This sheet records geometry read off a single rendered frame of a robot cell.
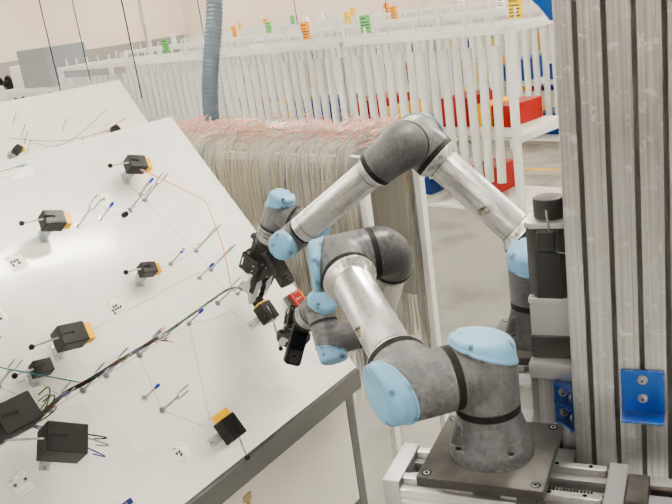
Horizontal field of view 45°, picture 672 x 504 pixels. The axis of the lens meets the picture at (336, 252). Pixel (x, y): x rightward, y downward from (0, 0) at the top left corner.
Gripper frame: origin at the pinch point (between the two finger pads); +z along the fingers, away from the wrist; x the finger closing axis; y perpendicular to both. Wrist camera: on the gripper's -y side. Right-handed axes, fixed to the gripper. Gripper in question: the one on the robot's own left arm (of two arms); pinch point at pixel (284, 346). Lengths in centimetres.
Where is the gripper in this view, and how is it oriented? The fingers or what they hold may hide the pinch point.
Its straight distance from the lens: 237.9
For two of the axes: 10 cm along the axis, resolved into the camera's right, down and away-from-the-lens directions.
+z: -3.5, 3.9, 8.5
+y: 1.3, -8.8, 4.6
